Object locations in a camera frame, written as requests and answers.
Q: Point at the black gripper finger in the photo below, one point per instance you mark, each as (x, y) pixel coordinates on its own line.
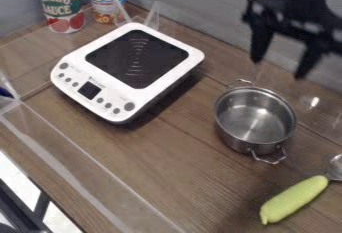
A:
(263, 34)
(316, 48)

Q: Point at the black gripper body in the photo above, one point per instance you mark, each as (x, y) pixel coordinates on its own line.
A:
(303, 19)

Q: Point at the silver metal pot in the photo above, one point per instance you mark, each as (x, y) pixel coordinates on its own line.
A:
(255, 121)

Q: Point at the white and black stove top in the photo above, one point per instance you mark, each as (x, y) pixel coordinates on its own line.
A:
(122, 72)

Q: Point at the tomato sauce can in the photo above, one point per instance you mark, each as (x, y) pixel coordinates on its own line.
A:
(65, 15)

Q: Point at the clear acrylic barrier panel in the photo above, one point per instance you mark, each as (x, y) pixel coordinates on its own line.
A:
(129, 212)

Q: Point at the yellow handled metal spoon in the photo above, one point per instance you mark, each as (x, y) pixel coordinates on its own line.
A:
(299, 195)

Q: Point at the black metal frame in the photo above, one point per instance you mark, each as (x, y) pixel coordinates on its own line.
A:
(17, 217)

